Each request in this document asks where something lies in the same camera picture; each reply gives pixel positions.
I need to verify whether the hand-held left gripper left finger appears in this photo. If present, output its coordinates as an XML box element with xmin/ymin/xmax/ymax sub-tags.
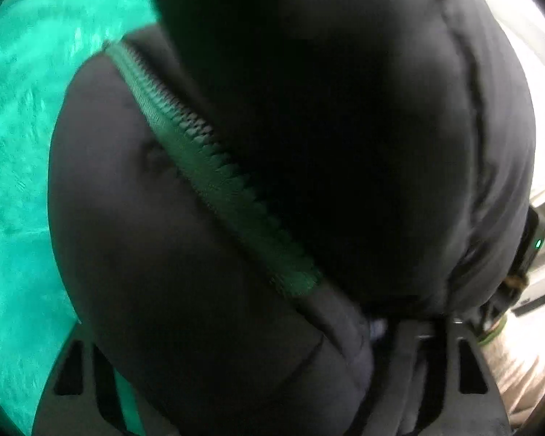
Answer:
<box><xmin>31</xmin><ymin>322</ymin><xmax>164</xmax><ymax>436</ymax></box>

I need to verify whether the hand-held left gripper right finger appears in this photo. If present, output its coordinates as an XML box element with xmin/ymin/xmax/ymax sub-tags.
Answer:
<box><xmin>377</xmin><ymin>317</ymin><xmax>513</xmax><ymax>436</ymax></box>

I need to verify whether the black puffer jacket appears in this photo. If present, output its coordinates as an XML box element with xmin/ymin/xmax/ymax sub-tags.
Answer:
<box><xmin>48</xmin><ymin>0</ymin><xmax>539</xmax><ymax>436</ymax></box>

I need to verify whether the green velvet blanket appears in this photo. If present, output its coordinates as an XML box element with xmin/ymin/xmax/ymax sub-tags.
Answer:
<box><xmin>0</xmin><ymin>0</ymin><xmax>164</xmax><ymax>436</ymax></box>

